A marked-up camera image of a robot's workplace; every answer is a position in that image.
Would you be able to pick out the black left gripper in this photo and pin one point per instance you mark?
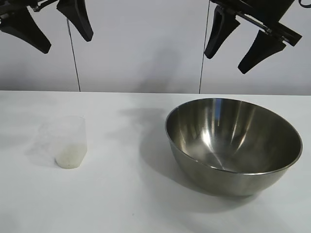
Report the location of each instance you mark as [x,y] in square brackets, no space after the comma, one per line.
[14,4]

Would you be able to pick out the white rice grains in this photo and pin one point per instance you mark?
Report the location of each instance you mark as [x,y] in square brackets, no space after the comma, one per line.
[70,156]

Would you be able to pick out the clear plastic measuring cup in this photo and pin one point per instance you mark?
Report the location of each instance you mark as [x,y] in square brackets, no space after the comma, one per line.
[73,136]

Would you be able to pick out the stainless steel mixing bowl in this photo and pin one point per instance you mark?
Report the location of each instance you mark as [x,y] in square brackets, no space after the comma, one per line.
[230,136]

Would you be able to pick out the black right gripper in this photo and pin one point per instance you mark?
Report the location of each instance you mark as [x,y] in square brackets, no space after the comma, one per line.
[264,12]

